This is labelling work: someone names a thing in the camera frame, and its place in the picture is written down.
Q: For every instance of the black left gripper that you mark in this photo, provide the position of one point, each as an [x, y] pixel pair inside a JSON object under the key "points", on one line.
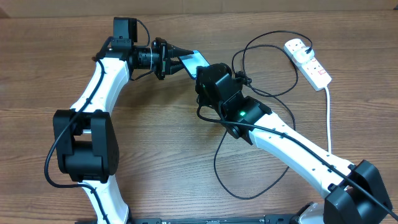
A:
{"points": [[170, 50]]}

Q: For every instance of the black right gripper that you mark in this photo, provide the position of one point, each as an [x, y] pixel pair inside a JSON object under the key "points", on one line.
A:
{"points": [[204, 101]]}

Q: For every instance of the blue Samsung Galaxy smartphone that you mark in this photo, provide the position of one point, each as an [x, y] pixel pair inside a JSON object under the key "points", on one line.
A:
{"points": [[192, 61]]}

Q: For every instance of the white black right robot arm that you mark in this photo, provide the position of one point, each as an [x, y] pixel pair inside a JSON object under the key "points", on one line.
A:
{"points": [[351, 193]]}

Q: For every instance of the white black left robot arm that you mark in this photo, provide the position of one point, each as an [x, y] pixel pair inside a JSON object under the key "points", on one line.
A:
{"points": [[85, 153]]}

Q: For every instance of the white USB charger adapter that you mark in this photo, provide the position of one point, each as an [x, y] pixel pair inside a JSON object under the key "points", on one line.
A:
{"points": [[303, 55]]}

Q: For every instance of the white power strip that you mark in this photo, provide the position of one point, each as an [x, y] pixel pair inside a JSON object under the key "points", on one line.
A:
{"points": [[313, 71]]}

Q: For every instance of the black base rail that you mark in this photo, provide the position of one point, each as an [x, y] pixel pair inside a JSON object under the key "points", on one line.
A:
{"points": [[266, 219]]}

